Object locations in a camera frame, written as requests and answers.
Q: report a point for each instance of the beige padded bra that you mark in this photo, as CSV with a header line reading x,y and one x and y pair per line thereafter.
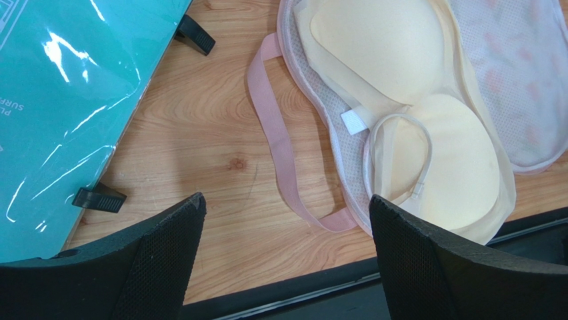
x,y
429,144

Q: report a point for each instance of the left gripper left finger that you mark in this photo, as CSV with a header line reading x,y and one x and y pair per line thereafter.
x,y
140,272

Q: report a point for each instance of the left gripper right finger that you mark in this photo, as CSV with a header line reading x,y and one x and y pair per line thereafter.
x,y
430,273

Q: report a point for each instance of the teal sheet in plastic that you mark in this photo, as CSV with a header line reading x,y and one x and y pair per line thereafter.
x,y
38,39

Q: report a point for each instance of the floral mesh laundry bag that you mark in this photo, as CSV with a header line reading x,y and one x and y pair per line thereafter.
x,y
518,50

